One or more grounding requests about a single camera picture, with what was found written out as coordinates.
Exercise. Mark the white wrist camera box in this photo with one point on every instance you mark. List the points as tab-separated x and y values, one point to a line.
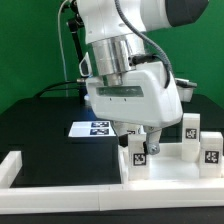
85	66

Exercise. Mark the white square table top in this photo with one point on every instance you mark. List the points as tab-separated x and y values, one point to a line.
167	165

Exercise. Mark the white U-shaped obstacle fence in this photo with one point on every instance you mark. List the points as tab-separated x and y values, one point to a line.
123	196

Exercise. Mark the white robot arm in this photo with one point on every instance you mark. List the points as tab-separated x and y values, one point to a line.
115	30

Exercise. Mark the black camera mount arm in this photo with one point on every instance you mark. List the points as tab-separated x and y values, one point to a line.
74	24

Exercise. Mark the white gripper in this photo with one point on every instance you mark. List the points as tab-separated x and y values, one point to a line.
141	99

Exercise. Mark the white fiducial marker sheet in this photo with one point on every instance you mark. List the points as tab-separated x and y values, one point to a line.
91	129

